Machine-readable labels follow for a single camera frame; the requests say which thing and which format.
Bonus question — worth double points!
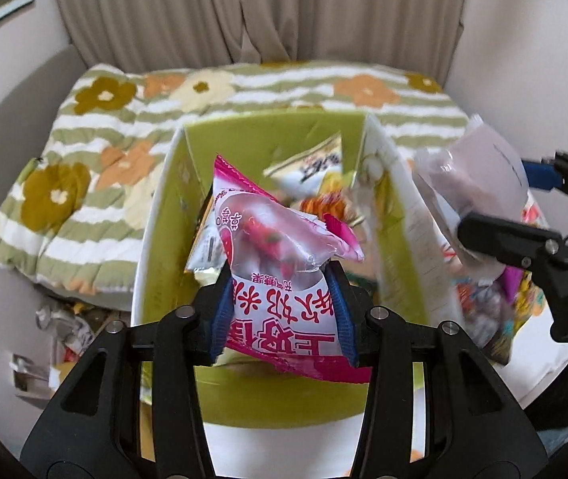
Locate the crumpled foil wrapper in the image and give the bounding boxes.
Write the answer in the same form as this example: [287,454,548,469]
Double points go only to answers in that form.
[37,302,97,360]

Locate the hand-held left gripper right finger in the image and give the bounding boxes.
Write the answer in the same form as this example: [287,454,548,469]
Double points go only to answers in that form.
[326,262,546,479]

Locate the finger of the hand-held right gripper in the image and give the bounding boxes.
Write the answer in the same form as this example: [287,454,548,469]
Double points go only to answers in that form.
[522,150,568,195]
[457,212,564,273]

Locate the purple snack packet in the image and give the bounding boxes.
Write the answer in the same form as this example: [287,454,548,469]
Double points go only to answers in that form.
[501,264,526,296]

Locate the pink white snack packet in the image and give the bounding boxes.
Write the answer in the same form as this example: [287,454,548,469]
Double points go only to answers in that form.
[211,154,379,385]

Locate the beige curtain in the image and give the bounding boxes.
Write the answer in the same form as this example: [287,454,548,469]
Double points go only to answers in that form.
[48,0,469,85]

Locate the white yellow snack packet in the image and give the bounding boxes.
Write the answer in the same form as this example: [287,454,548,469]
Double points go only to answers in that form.
[263,132,364,225]

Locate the grey padded headboard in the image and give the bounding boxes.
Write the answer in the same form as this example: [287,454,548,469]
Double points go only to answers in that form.
[0,46,89,260]

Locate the green cardboard box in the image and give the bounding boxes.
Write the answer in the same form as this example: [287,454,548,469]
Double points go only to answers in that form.
[129,110,464,427]

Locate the clear purple bread packet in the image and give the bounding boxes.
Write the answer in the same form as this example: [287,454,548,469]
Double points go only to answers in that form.
[411,115,534,280]

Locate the white fruit-print tablecloth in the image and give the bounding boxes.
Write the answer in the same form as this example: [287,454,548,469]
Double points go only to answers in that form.
[139,279,568,479]

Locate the floral striped blanket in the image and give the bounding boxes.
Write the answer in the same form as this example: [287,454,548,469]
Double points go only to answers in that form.
[0,62,474,305]

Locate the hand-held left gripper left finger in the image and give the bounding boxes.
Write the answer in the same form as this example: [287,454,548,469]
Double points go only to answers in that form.
[19,262,235,479]

